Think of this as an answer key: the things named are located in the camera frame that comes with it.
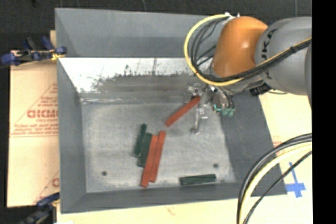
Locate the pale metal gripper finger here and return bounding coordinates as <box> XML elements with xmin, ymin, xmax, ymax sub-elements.
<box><xmin>190</xmin><ymin>103</ymin><xmax>209</xmax><ymax>135</ymax></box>
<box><xmin>184</xmin><ymin>83</ymin><xmax>202</xmax><ymax>103</ymax></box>

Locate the red-brown flat block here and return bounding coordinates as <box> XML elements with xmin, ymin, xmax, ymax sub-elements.
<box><xmin>164</xmin><ymin>95</ymin><xmax>202</xmax><ymax>127</ymax></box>
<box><xmin>149</xmin><ymin>130</ymin><xmax>167</xmax><ymax>183</ymax></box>
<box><xmin>140</xmin><ymin>135</ymin><xmax>159</xmax><ymax>188</ymax></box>

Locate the dark green flat block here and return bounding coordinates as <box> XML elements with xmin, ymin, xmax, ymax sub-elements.
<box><xmin>179</xmin><ymin>173</ymin><xmax>217</xmax><ymax>187</ymax></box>
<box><xmin>136</xmin><ymin>132</ymin><xmax>153</xmax><ymax>168</ymax></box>
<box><xmin>133</xmin><ymin>123</ymin><xmax>148</xmax><ymax>157</ymax></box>

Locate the grey metal bin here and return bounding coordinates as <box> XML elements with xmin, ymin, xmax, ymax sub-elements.
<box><xmin>54</xmin><ymin>7</ymin><xmax>287</xmax><ymax>214</ymax></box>

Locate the brown cardboard board, red print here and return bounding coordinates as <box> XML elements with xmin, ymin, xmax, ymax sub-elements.
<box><xmin>6</xmin><ymin>30</ymin><xmax>61</xmax><ymax>208</ymax></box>

